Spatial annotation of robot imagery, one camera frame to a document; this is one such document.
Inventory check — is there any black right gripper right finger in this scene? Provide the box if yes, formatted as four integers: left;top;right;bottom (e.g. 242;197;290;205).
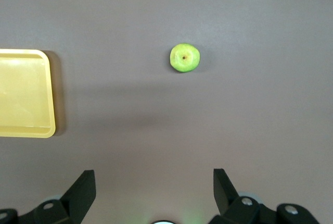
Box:
209;168;323;224

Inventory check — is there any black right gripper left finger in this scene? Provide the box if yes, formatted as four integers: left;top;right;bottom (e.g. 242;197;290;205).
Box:
0;169;96;224

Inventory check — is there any yellow plastic tray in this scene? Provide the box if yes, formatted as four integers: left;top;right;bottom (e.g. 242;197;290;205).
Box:
0;48;57;139

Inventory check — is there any green apple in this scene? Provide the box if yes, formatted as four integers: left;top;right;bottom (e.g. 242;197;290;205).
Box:
170;42;202;73

